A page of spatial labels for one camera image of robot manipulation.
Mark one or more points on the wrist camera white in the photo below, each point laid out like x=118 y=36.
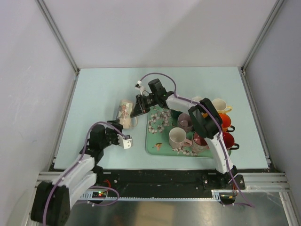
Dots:
x=140 y=87
x=125 y=142

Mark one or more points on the dark green mug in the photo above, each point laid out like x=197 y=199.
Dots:
x=175 y=114

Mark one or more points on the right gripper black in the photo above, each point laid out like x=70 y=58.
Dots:
x=140 y=107

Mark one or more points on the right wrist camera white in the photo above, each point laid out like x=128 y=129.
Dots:
x=140 y=87

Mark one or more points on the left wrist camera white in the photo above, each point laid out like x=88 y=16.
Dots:
x=125 y=142

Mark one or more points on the light green mug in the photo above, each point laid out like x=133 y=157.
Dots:
x=197 y=99

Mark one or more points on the grey cable duct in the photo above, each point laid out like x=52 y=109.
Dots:
x=215 y=197

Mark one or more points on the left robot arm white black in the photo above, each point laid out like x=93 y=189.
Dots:
x=54 y=199

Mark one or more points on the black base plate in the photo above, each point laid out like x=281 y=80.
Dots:
x=170 y=184

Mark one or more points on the cream floral mug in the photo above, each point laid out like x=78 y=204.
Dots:
x=124 y=112

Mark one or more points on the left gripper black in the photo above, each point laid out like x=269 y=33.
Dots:
x=115 y=132

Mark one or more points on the red mug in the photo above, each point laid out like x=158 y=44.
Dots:
x=230 y=141

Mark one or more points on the mauve mug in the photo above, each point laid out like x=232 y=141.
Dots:
x=184 y=122

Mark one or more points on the green floral tray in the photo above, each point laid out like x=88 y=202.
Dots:
x=159 y=124

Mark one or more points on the yellow mug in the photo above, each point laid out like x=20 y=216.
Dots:
x=221 y=106

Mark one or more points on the light pink mug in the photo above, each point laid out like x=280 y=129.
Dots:
x=178 y=138

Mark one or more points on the orange mug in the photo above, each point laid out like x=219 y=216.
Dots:
x=226 y=123

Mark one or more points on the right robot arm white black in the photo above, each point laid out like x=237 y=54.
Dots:
x=205 y=120

